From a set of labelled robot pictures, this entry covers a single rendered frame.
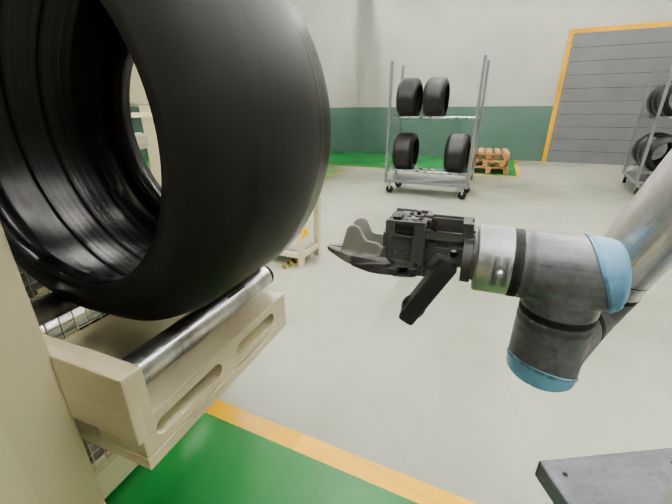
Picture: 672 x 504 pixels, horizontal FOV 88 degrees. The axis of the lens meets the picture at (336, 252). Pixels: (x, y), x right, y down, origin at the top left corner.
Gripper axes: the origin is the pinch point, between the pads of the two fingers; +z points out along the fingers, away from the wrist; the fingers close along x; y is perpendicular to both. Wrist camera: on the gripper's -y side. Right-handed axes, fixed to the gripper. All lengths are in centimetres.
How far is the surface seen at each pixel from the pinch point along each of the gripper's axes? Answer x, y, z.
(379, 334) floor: -122, -101, 20
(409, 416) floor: -69, -101, -7
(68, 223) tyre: 5, 0, 55
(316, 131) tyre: -0.7, 18.0, 3.2
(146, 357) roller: 22.1, -9.2, 18.0
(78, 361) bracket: 28.2, -6.1, 20.9
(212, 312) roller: 9.7, -9.4, 17.7
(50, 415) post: 30.7, -13.2, 24.9
